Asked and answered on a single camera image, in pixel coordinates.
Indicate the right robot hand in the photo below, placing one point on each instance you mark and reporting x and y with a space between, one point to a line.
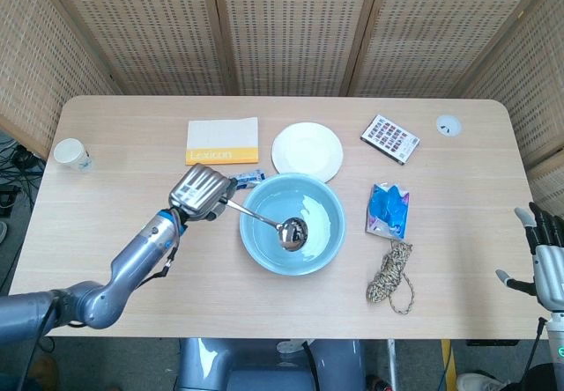
546 263

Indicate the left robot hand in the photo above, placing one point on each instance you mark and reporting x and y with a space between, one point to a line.
198 193

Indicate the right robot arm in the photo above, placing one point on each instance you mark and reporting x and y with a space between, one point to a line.
556 347

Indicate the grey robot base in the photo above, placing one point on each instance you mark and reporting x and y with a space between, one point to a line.
264 364

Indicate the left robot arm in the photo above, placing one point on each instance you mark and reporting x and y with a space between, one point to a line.
110 272

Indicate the light blue bowl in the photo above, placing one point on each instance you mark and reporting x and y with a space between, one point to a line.
292 225

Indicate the blue and white toothpaste tube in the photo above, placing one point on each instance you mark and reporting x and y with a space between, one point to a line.
249 178

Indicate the white and orange Lexicon book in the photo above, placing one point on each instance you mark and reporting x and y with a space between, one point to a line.
222 141

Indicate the white round plate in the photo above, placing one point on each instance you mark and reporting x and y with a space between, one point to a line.
307 150

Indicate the white paper cup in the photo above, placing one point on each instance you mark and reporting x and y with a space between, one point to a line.
70 153

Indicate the white sneaker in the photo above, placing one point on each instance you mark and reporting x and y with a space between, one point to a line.
478 382

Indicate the crumpled blue snack packet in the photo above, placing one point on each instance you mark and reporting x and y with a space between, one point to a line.
388 210

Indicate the woven bamboo folding screen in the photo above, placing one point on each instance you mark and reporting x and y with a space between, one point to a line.
291 30

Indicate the box with colourful grid print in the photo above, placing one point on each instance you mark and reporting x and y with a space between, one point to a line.
390 139

